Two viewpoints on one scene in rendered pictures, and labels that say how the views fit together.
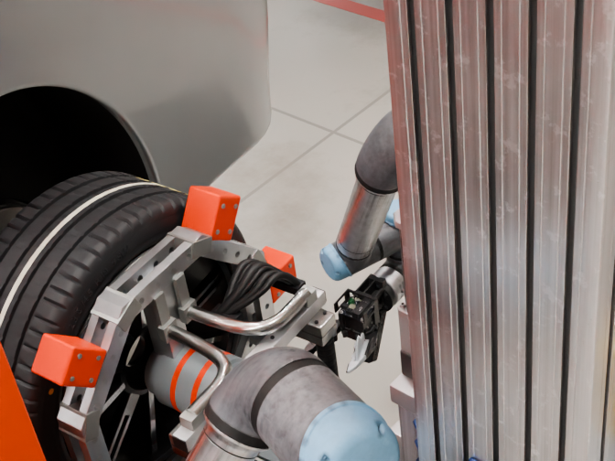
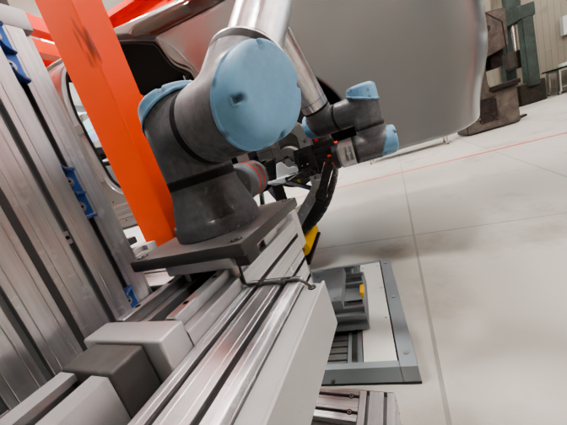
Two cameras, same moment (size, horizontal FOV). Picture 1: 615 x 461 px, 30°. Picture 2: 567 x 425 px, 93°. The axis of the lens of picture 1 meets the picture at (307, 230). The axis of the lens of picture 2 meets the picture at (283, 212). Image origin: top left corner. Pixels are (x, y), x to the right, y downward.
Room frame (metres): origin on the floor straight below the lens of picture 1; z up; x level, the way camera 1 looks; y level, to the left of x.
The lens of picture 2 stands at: (1.29, -0.77, 0.91)
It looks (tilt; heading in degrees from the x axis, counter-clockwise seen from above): 12 degrees down; 70
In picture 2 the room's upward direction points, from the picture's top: 18 degrees counter-clockwise
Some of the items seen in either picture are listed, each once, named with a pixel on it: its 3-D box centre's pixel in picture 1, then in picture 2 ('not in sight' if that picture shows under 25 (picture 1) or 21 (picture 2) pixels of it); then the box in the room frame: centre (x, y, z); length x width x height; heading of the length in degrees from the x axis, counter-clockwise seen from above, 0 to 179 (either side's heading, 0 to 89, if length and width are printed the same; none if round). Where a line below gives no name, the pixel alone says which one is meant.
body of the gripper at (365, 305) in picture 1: (364, 309); (316, 158); (1.69, -0.09, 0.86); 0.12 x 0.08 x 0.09; 141
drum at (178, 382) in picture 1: (206, 383); (245, 180); (1.56, 0.23, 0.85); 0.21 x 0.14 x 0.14; 51
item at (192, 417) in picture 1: (177, 358); not in sight; (1.45, 0.25, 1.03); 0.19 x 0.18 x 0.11; 51
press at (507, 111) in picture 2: not in sight; (482, 67); (7.77, 2.90, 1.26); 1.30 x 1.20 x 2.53; 131
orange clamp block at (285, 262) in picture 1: (270, 274); not in sight; (1.85, 0.09, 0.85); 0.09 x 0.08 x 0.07; 141
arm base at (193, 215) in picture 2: not in sight; (210, 200); (1.35, -0.28, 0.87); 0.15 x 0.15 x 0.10
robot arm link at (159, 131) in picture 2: not in sight; (187, 133); (1.35, -0.29, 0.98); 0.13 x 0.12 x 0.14; 117
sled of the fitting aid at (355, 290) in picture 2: not in sight; (316, 303); (1.74, 0.39, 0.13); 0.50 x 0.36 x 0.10; 141
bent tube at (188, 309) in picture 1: (244, 290); not in sight; (1.60, 0.13, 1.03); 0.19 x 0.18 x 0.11; 51
